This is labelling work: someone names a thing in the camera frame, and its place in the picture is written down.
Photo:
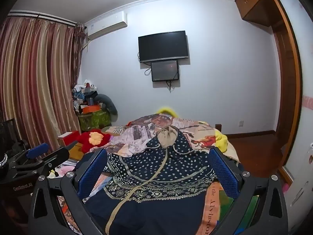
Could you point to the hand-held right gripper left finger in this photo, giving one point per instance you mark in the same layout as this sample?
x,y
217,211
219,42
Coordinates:
x,y
91,173

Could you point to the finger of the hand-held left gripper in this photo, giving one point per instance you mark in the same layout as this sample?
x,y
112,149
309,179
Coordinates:
x,y
36,151
57,158

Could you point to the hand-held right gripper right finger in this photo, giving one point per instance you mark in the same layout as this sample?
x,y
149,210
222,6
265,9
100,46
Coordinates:
x,y
223,173

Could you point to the navy patterned hoodie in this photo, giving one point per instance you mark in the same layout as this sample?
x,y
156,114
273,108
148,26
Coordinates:
x,y
166,176

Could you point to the pink plastic item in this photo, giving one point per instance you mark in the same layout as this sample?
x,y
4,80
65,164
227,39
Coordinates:
x,y
67,170

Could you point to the red and white box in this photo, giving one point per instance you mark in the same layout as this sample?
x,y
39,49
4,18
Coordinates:
x,y
68,139

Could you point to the red plush toy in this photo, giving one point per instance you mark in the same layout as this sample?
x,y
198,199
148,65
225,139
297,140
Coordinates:
x,y
84,142

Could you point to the black chair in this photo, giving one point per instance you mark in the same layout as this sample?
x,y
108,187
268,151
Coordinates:
x,y
8,132

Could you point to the printed blanket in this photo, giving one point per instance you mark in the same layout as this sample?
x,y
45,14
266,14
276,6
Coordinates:
x,y
137,137

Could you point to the orange box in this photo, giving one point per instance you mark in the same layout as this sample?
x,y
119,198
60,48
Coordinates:
x,y
91,109

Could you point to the pile of household clutter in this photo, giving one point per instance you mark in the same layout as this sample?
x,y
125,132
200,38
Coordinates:
x,y
83,94

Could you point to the grey plush cushion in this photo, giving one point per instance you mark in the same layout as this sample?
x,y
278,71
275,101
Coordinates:
x,y
110,104

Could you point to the striped red gold curtain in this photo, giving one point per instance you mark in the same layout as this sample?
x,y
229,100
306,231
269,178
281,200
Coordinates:
x,y
36,78

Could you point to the small black monitor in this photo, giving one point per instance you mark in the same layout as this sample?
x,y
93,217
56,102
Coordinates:
x,y
164,70

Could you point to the curtain rod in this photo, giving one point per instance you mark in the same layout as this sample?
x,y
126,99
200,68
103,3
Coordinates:
x,y
49,17

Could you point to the large black television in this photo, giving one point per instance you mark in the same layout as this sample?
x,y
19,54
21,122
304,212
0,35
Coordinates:
x,y
163,46

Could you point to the white air conditioner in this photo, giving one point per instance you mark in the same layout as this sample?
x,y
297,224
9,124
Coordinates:
x,y
107,25

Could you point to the white wardrobe door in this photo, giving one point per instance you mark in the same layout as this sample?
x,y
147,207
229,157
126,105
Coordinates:
x,y
303,53

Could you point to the wooden bed post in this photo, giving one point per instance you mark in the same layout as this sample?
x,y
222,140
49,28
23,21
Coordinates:
x,y
218,127

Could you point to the white wall socket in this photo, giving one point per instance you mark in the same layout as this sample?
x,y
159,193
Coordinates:
x,y
240,123

